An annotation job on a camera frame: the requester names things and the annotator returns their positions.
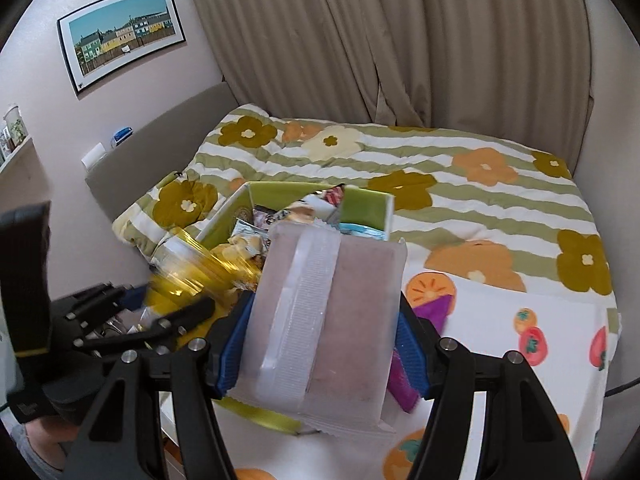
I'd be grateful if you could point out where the cream brown snack packet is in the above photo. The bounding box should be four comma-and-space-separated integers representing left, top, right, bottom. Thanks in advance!
219, 232, 267, 267

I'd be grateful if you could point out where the person's left forearm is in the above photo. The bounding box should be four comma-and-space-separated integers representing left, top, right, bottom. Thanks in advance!
10, 407, 86, 480

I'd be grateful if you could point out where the yellow-green cardboard box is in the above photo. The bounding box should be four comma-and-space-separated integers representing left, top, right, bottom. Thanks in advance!
192, 180, 397, 266

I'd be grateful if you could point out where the grey bed headboard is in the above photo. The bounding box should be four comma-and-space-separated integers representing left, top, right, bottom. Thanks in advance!
84, 82, 241, 221

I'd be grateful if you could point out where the beige curtain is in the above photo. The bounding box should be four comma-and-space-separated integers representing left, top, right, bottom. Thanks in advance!
180, 0, 593, 128

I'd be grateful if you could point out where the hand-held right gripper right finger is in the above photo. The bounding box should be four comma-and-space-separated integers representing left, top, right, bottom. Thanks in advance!
397, 294, 583, 480

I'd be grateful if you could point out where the translucent white snack packet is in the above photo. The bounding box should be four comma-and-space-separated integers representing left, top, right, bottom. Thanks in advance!
227, 220, 407, 436

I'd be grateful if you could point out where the white fruit print cloth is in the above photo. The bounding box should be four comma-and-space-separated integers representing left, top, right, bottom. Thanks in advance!
160, 260, 623, 480

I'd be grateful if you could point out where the framed wall picture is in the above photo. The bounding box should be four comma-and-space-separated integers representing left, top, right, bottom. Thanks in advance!
56, 0, 187, 96

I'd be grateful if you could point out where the printed white jar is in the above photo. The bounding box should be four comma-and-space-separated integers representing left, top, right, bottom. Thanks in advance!
2, 104, 26, 151

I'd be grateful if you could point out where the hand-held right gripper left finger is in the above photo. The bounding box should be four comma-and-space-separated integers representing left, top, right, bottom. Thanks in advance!
72, 292, 253, 480

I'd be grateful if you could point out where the red and white snack packet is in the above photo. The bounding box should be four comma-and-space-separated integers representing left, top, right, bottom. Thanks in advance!
319, 185, 347, 209

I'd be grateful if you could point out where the dark printed snack packet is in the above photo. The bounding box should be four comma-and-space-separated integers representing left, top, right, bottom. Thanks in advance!
251, 204, 297, 235

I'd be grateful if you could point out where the black cable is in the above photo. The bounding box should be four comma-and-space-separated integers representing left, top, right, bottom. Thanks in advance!
602, 377, 640, 398

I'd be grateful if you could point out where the purple snack packet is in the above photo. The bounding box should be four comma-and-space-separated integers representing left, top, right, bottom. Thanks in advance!
387, 295, 452, 413

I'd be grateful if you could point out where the striped flower blanket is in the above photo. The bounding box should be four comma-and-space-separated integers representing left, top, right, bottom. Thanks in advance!
112, 104, 616, 311

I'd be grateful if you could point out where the gold yellow snack packet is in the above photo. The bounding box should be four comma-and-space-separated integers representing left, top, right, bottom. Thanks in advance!
140, 227, 266, 326

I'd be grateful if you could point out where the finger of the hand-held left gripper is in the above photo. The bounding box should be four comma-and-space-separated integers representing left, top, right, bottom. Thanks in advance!
52, 282, 149, 342
75, 295, 217, 359

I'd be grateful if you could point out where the white wall shelf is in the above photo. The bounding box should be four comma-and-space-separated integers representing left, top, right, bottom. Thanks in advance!
0, 136, 36, 176

